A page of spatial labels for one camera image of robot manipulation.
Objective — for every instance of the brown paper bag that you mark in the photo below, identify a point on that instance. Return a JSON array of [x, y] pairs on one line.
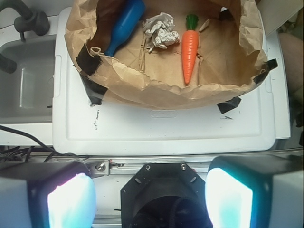
[[229, 56]]

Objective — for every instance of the grey toy faucet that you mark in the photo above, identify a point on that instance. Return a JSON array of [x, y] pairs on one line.
[[29, 19]]

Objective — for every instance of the black tape piece lower left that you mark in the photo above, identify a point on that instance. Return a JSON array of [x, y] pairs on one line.
[[94, 91]]

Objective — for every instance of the orange plastic toy carrot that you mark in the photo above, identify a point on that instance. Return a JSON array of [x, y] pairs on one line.
[[189, 46]]

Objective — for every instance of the aluminium frame rail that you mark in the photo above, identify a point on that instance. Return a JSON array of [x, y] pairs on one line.
[[126, 166]]

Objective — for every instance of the blue plastic bottle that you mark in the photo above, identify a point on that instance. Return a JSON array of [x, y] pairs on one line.
[[125, 24]]

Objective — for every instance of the crumpled white paper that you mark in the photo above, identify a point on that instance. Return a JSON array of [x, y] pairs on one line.
[[159, 32]]

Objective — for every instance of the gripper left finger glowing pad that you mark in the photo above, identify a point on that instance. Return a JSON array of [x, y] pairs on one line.
[[46, 195]]

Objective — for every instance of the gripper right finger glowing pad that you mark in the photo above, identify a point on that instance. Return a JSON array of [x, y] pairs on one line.
[[264, 191]]

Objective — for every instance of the grey toy sink basin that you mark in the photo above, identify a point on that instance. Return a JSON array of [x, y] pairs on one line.
[[26, 95]]

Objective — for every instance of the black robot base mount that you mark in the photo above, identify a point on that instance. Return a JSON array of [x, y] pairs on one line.
[[164, 195]]

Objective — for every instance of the black tape piece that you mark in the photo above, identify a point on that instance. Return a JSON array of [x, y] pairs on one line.
[[88, 63], [267, 67], [94, 91], [229, 105]]

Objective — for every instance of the black tape piece lower right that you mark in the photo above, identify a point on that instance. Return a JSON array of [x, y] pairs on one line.
[[229, 105]]

